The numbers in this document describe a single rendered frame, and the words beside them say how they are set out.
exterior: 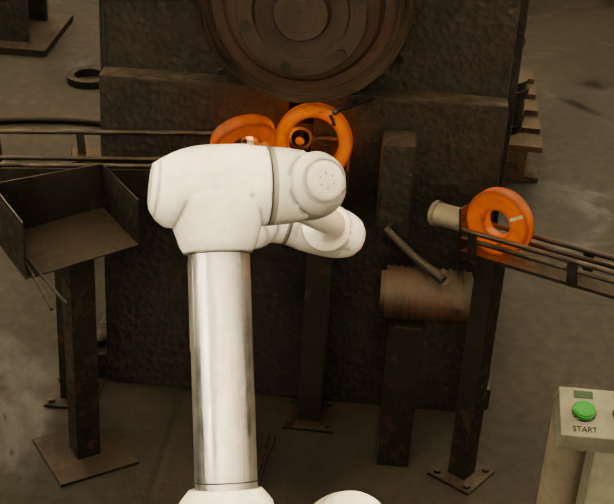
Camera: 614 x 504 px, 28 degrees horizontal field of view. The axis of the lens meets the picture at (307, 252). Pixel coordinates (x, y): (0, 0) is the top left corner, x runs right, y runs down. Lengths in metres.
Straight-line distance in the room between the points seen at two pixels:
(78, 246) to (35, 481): 0.61
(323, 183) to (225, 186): 0.16
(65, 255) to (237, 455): 0.94
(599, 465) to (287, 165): 0.85
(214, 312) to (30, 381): 1.51
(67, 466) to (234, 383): 1.20
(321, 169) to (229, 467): 0.49
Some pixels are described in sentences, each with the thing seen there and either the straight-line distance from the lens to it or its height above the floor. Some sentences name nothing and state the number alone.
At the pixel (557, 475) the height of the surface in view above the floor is 0.36.
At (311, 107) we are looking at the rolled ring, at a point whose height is 0.85.
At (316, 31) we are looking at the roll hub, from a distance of 2.69.
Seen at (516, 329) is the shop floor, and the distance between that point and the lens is 3.76.
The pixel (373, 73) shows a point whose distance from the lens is 2.81.
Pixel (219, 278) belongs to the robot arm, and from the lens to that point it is 1.98.
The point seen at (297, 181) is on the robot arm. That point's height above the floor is 1.09.
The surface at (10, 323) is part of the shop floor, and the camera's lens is 3.68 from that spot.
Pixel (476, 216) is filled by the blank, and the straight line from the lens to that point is 2.79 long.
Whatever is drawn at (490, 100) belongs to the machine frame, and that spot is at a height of 0.87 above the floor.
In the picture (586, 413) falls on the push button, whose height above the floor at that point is 0.61.
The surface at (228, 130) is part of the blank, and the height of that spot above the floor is 0.82.
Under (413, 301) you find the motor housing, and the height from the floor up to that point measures 0.49.
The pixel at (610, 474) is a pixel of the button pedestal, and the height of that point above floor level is 0.49.
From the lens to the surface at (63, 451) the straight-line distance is 3.17.
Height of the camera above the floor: 1.95
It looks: 29 degrees down
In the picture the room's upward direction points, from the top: 3 degrees clockwise
